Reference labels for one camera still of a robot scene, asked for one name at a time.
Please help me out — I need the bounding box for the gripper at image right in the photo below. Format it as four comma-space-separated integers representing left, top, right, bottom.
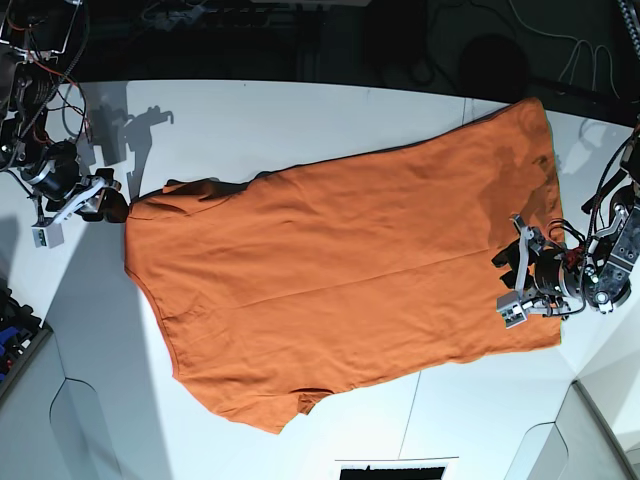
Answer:
491, 214, 587, 318

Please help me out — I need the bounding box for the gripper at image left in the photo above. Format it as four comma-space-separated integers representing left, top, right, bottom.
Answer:
21, 142, 129, 224

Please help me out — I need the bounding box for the orange t-shirt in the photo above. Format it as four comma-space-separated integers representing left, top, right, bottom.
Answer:
124, 98, 561, 434

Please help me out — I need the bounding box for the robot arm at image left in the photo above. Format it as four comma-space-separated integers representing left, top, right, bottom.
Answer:
1, 1, 445, 224

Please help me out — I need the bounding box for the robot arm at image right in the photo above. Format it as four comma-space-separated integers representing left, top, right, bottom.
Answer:
492, 127, 639, 328

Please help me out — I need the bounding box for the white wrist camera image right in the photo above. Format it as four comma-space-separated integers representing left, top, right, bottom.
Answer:
496, 291, 527, 329

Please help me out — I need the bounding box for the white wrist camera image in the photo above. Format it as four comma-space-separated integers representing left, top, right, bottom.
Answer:
31, 222, 64, 249
496, 291, 527, 329

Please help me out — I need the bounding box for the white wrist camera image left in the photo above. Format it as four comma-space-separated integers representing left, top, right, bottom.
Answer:
31, 222, 64, 249

